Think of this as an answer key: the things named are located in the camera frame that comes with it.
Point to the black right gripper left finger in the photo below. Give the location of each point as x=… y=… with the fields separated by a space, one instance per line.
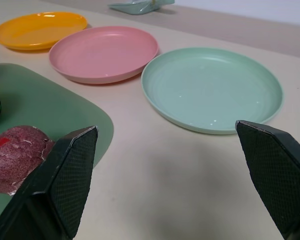
x=52 y=190

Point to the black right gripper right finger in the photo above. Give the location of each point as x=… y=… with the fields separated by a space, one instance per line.
x=277 y=175

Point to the light green plastic plate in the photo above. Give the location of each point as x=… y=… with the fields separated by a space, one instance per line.
x=210 y=87

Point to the pink plastic plate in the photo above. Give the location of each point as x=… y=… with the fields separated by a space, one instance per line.
x=102 y=53

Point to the yellow plastic plate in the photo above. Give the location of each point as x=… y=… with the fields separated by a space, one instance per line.
x=37 y=28

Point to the red meat slice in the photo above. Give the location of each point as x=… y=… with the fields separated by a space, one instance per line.
x=15 y=155

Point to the green rectangular tray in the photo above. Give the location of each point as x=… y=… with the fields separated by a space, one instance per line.
x=47 y=102

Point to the pale teal plastic object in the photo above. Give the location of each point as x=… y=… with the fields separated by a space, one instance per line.
x=140 y=6

